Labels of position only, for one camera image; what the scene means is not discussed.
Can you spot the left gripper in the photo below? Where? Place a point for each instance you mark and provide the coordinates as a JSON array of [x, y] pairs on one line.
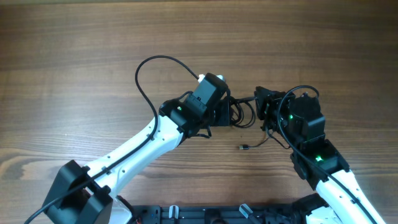
[[224, 104]]

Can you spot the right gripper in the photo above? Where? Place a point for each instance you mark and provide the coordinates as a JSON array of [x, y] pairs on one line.
[[262, 104]]

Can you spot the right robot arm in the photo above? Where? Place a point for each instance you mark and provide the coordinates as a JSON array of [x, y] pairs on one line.
[[338, 198]]

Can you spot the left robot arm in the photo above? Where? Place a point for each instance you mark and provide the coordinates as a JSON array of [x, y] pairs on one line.
[[90, 193]]

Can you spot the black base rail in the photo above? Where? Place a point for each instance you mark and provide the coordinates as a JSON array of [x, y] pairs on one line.
[[243, 214]]

